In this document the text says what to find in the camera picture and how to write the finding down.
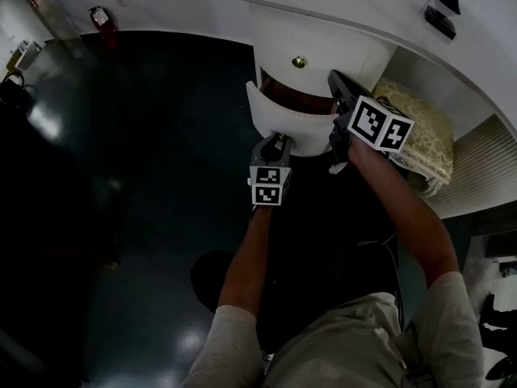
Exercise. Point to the small white drawer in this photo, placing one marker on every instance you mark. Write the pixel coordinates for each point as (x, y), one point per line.
(335, 51)

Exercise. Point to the red fire extinguisher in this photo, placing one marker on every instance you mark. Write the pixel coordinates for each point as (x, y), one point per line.
(103, 24)

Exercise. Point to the person's right forearm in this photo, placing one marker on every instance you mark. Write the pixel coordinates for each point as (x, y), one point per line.
(412, 216)

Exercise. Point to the small black box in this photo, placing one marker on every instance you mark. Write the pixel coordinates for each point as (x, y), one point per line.
(440, 22)

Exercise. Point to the black handbag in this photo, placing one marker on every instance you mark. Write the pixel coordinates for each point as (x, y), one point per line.
(16, 91)

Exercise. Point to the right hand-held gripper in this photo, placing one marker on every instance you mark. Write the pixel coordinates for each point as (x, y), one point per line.
(375, 123)

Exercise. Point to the white curved vanity desk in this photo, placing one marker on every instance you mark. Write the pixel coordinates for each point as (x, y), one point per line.
(383, 22)

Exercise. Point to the person's beige shirt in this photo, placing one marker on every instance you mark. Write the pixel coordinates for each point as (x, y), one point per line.
(343, 346)

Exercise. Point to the large white drawer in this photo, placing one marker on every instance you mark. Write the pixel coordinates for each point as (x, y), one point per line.
(282, 125)

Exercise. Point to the white stool cream cushion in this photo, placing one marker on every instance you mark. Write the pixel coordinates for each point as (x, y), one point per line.
(424, 136)

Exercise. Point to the grey metal door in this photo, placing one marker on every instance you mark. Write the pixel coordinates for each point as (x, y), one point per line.
(44, 2)

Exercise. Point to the person's left forearm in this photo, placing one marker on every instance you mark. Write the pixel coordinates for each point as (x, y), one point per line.
(246, 265)

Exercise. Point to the white box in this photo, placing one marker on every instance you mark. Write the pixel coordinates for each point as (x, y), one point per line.
(29, 55)

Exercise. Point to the person's black trousers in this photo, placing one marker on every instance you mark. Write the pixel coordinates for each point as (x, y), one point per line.
(323, 249)

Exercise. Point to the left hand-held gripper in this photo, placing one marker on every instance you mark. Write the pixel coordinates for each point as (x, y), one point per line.
(266, 184)

